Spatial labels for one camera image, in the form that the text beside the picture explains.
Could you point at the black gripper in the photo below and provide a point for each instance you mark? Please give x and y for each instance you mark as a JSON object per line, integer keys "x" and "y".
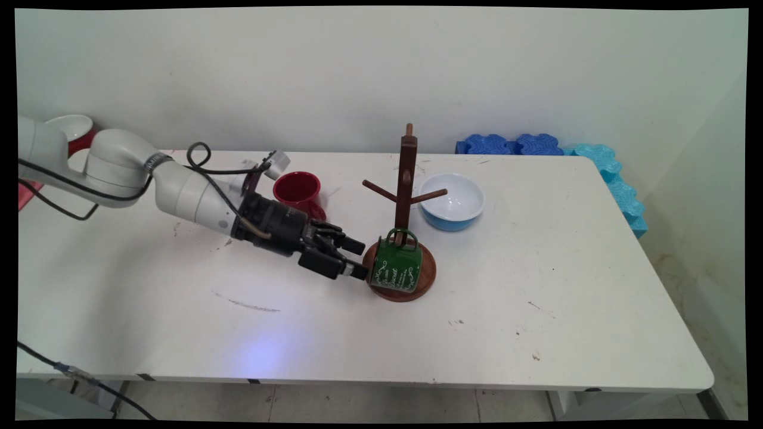
{"x": 274, "y": 223}

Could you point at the green enamel mug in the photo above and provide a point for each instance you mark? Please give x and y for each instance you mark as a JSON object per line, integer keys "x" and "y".
{"x": 396, "y": 268}

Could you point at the brown wooden mug tree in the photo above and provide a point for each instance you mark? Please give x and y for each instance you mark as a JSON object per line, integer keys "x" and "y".
{"x": 406, "y": 173}

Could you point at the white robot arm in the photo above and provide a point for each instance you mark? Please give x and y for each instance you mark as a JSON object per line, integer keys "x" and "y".
{"x": 119, "y": 170}

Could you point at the red enamel mug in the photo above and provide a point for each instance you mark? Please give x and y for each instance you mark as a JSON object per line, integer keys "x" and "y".
{"x": 297, "y": 187}

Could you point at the blue bowl white inside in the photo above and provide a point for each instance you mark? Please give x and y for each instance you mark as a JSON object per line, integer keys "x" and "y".
{"x": 453, "y": 199}

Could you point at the dark blue foam mat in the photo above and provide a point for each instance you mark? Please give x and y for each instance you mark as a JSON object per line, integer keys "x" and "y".
{"x": 486, "y": 145}
{"x": 538, "y": 145}

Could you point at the red bowl white inside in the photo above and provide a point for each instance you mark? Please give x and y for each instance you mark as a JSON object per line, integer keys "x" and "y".
{"x": 77, "y": 128}

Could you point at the light blue foam mat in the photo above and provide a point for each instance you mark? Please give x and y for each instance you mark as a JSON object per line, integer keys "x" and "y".
{"x": 599, "y": 158}
{"x": 626, "y": 205}

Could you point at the pink foam mat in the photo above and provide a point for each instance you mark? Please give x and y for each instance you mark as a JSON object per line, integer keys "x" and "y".
{"x": 25, "y": 193}

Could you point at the grey table leg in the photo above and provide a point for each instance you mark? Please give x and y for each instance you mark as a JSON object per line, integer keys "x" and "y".
{"x": 620, "y": 404}

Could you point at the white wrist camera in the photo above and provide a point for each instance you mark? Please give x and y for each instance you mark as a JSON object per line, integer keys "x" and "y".
{"x": 275, "y": 162}

